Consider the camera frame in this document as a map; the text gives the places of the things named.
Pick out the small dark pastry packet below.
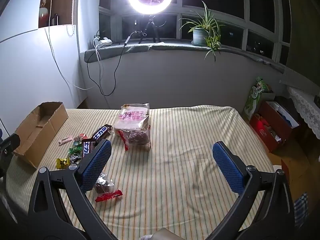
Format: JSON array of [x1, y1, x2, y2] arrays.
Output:
[[94, 173, 123, 202]]

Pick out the green snack bag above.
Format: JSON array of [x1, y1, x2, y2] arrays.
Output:
[[244, 76, 272, 120]]

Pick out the potted spider plant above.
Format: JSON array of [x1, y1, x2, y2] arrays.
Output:
[[179, 1, 223, 63]]

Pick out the black cable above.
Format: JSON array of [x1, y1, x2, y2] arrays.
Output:
[[86, 31, 148, 97]]

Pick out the black tripod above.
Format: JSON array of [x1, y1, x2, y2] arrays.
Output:
[[139, 15, 162, 44]]

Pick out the red candy packet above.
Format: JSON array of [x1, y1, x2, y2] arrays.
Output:
[[73, 133, 88, 145]]

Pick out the checkered cloth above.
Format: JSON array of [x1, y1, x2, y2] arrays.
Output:
[[293, 192, 310, 228]]

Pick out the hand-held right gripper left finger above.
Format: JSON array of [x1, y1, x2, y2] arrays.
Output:
[[27, 139, 118, 240]]

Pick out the grey cloth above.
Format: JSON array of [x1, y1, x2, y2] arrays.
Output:
[[140, 227, 180, 240]]

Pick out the white power strip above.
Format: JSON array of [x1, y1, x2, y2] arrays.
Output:
[[93, 37, 113, 48]]

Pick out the wooden wall shelf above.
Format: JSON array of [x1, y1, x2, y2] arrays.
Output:
[[39, 0, 78, 28]]

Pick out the grey windowsill cushion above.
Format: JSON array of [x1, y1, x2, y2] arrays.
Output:
[[84, 41, 287, 73]]

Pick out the brown cardboard box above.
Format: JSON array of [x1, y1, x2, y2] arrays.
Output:
[[13, 101, 69, 168]]

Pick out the white lace cloth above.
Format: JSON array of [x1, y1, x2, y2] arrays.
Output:
[[286, 85, 320, 140]]

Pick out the white cable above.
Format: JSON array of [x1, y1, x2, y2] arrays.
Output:
[[44, 0, 100, 90]]

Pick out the striped blanket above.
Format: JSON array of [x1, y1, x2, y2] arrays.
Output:
[[5, 106, 275, 240]]

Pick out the sliced bread bag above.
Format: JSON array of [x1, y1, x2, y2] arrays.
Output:
[[114, 103, 150, 133]]

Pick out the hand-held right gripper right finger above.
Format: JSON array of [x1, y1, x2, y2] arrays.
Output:
[[205, 141, 296, 240]]

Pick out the plain brown carton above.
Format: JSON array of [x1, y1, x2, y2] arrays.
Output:
[[281, 140, 320, 200]]

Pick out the red and white vase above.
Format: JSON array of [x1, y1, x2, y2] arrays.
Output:
[[39, 0, 50, 27]]

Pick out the pink candy packet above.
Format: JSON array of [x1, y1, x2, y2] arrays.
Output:
[[59, 135, 73, 146]]

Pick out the yellow candy packet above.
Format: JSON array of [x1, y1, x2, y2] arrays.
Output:
[[56, 158, 70, 169]]

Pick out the dark chocolate bar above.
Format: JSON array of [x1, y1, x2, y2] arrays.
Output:
[[81, 140, 97, 158], [91, 124, 113, 140]]

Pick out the large dark pastry packet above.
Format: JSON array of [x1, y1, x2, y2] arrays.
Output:
[[118, 125, 152, 151]]

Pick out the green candy packet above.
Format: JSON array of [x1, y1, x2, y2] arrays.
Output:
[[68, 145, 83, 157]]

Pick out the red box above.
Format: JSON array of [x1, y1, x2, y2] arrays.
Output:
[[249, 101, 300, 153]]

